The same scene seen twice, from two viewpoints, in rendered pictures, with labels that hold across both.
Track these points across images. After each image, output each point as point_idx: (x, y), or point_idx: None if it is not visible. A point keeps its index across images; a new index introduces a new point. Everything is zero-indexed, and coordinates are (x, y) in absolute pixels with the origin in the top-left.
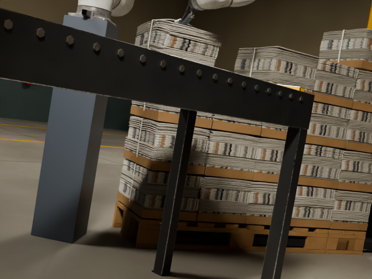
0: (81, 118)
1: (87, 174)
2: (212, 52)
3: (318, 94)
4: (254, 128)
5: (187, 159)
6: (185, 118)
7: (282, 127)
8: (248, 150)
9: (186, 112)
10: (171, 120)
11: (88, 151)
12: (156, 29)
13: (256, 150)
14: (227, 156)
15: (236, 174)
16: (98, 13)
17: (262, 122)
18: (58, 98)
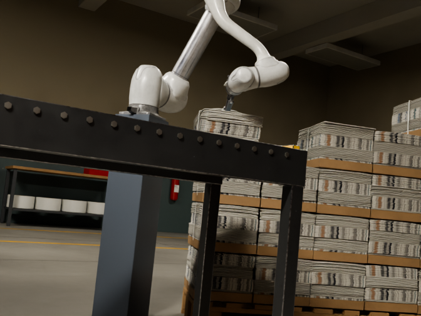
0: (131, 204)
1: (140, 256)
2: (254, 133)
3: (378, 166)
4: (308, 204)
5: (215, 232)
6: (208, 192)
7: (341, 202)
8: (304, 228)
9: (208, 186)
10: None
11: (139, 234)
12: (202, 118)
13: (312, 227)
14: None
15: None
16: (143, 108)
17: (317, 199)
18: (112, 187)
